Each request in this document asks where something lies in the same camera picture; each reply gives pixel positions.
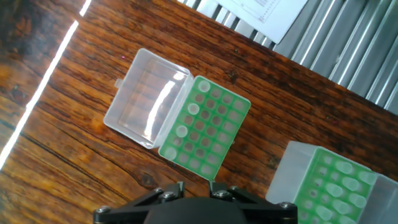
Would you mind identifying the printed white paper sheet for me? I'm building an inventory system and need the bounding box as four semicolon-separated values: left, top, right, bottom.
211;0;310;44

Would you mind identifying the brown wooden board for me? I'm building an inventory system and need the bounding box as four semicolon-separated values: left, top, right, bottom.
0;0;398;224

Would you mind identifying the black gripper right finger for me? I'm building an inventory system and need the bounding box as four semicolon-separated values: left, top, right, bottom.
208;182;300;224

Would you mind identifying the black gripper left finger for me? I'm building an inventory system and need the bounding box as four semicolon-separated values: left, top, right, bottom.
93;181;185;224

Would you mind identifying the tall green pipette tip holder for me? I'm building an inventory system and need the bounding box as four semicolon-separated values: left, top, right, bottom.
266;140;398;224

